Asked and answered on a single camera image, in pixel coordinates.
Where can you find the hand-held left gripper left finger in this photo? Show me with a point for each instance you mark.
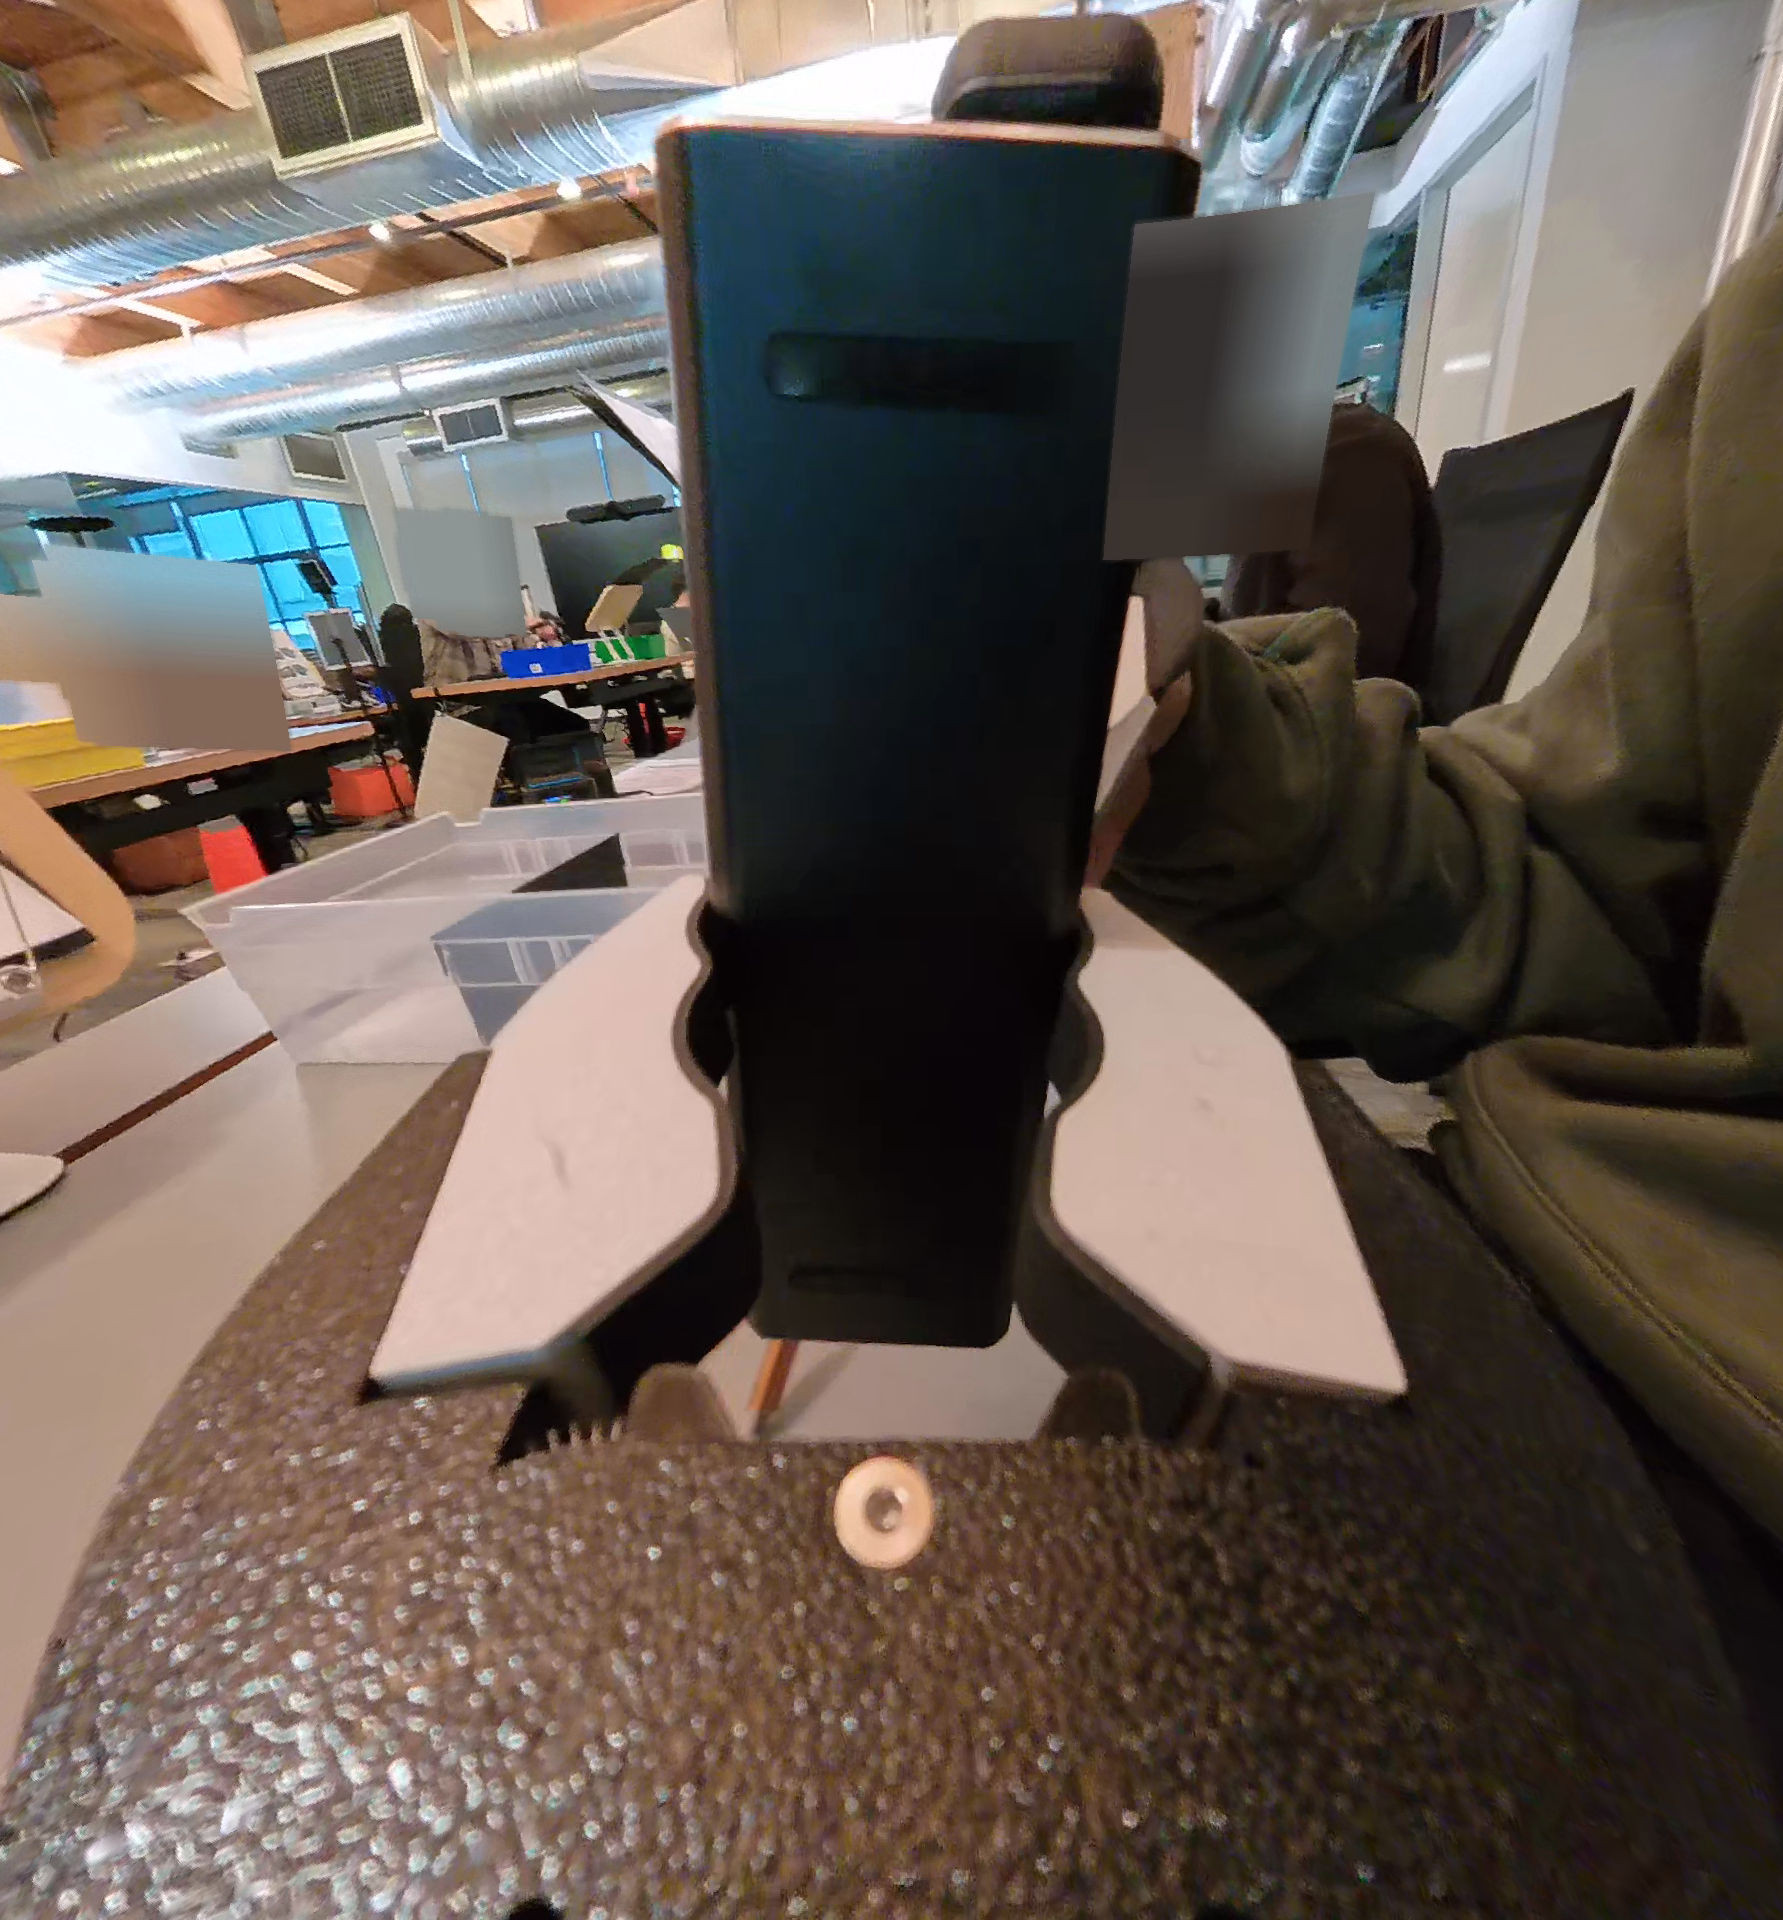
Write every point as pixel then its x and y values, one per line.
pixel 560 1183

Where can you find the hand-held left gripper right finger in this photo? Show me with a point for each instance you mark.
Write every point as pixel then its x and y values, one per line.
pixel 1221 1200

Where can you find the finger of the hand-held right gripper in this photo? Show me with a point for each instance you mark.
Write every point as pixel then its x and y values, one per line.
pixel 1122 757

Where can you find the black usb hub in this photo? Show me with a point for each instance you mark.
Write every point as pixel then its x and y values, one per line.
pixel 906 675

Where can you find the person's right forearm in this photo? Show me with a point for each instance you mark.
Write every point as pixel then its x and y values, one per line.
pixel 1355 871

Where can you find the grey desk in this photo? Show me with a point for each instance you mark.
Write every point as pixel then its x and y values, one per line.
pixel 157 1351
pixel 111 1064

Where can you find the wooden top desk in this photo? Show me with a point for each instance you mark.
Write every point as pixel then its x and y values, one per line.
pixel 560 690
pixel 232 765

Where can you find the person's right hand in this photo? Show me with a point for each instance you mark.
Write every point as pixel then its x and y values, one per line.
pixel 1173 630

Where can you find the clear plastic bin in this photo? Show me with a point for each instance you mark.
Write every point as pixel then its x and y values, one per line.
pixel 337 961

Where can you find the grey card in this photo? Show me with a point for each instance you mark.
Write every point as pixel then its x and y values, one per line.
pixel 465 765

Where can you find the orange crate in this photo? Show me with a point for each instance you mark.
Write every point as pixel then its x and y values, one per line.
pixel 369 789

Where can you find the orange traffic cone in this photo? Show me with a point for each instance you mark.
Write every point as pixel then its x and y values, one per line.
pixel 234 862

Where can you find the green bin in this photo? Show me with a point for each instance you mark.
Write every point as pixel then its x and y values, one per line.
pixel 635 648

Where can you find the small blue bin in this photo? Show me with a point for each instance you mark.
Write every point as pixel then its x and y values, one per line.
pixel 547 664

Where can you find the black screen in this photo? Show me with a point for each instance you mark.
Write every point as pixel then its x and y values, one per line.
pixel 591 569

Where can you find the wooden sign stand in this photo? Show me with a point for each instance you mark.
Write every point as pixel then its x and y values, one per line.
pixel 60 884

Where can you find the yellow bin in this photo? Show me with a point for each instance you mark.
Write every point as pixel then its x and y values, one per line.
pixel 50 757

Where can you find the white ceiling vent box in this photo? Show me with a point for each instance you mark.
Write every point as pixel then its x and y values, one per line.
pixel 337 96

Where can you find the silver air duct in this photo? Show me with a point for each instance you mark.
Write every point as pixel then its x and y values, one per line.
pixel 111 196
pixel 427 322

